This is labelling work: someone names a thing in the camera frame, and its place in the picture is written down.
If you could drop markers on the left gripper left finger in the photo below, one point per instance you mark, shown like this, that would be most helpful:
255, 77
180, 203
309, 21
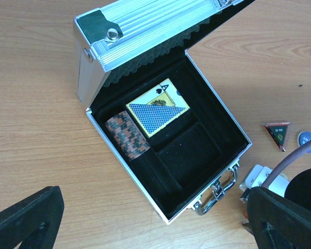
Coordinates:
34, 221

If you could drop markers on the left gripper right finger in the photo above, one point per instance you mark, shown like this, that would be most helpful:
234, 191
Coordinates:
277, 222

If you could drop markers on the stack of poker chips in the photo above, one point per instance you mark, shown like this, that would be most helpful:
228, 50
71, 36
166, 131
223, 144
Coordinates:
127, 135

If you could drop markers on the blue playing card deck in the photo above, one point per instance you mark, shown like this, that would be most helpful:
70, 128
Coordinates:
157, 107

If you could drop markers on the aluminium poker case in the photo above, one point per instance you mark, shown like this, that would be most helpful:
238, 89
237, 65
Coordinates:
126, 48

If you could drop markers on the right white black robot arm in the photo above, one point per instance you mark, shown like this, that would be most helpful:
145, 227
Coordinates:
299, 190

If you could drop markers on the blue round blind button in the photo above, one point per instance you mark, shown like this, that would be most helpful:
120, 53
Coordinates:
304, 137

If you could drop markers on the triangular red green button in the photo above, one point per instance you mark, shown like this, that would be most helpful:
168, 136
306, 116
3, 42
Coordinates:
279, 132

